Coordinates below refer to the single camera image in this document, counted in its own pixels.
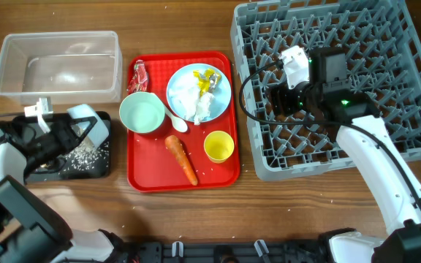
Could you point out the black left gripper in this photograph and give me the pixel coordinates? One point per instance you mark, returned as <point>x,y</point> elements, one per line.
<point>65,132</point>

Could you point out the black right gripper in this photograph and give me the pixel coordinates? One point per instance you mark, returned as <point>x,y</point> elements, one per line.
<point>280,99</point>

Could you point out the pile of white rice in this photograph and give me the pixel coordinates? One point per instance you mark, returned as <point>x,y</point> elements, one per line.
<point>86,158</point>

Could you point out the mint green bowl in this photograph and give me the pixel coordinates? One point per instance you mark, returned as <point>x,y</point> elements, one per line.
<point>142,112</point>

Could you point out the light blue bowl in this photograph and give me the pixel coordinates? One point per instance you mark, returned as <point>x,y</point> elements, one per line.
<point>96,133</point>

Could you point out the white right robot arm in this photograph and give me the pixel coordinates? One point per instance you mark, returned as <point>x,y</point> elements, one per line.
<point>317,82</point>

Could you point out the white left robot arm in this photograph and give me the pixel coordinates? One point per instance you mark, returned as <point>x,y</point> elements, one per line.
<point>30,231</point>

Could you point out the grey dishwasher rack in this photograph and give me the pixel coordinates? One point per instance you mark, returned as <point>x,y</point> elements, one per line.
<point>383,58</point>

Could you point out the black tray bin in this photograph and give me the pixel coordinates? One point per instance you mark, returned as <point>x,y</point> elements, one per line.
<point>28,129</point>

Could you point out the clear plastic bin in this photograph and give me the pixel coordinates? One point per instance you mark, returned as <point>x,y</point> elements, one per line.
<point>68,67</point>

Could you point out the red foil snack wrapper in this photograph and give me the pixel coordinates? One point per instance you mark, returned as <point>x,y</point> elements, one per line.
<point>139,80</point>

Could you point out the light blue plate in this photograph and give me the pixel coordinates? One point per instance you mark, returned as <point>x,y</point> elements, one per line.
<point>222,92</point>

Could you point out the yellow foil wrapper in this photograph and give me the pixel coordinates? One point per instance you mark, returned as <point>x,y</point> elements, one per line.
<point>207,81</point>

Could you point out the yellow plastic cup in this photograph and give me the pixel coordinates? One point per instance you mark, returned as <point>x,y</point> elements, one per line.
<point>219,146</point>

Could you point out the orange carrot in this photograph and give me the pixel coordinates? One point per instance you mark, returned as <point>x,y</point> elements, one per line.
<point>174,145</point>

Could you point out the white plastic spoon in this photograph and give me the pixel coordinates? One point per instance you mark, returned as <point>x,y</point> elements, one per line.
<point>177,123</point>

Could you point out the crumpled white tissue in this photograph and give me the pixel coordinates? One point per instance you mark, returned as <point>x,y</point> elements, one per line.
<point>186,94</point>

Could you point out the red serving tray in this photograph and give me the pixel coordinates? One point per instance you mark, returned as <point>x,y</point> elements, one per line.
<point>150,166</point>

